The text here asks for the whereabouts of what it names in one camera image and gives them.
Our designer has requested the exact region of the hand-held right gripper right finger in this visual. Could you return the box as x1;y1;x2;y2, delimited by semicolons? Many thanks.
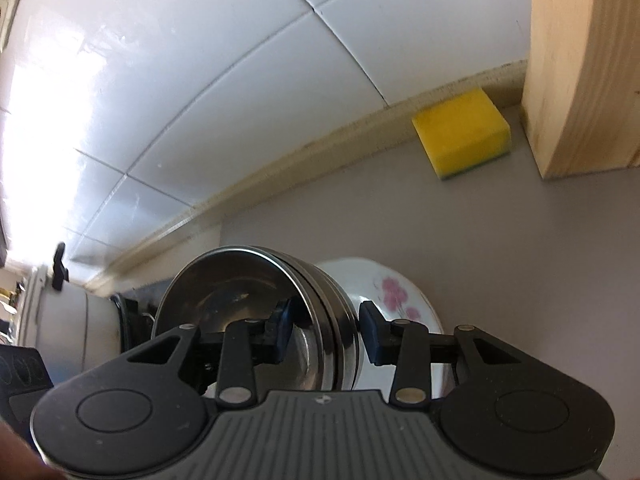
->
359;300;532;407

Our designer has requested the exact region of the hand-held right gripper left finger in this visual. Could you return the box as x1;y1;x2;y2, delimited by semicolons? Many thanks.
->
117;299;295;407

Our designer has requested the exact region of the large steel bowl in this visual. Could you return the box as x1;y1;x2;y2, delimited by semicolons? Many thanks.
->
285;256;362;393

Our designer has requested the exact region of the medium steel bowl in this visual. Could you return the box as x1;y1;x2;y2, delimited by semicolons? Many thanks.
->
250;247;333;393

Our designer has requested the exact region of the white floral plate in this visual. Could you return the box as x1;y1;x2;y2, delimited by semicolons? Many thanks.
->
315;257;446;402

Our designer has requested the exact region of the small steel bowl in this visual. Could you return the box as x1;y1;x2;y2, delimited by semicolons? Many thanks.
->
150;245;315;392

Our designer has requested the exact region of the black cooktop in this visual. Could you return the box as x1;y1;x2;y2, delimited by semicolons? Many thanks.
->
110;285;168;357

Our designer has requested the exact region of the white appliance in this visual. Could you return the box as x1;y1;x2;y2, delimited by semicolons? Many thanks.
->
27;265;123;386

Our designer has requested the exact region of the yellow sponge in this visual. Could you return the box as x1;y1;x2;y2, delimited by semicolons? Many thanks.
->
411;86;513;182

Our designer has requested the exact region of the wooden knife block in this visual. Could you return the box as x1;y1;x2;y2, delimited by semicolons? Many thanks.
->
520;0;640;181

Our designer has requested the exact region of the black wall hook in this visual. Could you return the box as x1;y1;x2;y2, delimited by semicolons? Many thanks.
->
52;242;69;291

